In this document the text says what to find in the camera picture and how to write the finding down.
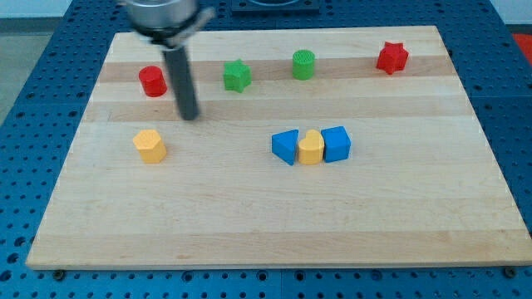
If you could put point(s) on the blue cube block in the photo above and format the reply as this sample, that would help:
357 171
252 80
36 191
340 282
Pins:
337 144

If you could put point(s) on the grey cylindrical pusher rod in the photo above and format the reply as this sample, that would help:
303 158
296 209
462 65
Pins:
181 79

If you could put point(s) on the red cylinder block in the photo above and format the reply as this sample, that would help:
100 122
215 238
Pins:
152 81

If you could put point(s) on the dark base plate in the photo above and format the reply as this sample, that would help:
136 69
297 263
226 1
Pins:
273 6

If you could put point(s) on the wooden board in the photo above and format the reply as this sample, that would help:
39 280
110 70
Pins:
420 187

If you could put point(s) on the blue triangle block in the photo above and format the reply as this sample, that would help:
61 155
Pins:
284 145

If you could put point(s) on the yellow heart block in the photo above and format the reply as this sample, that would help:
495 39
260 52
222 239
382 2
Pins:
311 148

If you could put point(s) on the red star block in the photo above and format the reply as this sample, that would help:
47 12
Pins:
392 57

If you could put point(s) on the green cylinder block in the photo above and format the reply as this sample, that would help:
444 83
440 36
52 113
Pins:
303 64

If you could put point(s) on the yellow hexagon block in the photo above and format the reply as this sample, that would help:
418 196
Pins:
150 146

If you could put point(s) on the green star block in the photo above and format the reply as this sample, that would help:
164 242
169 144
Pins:
237 76

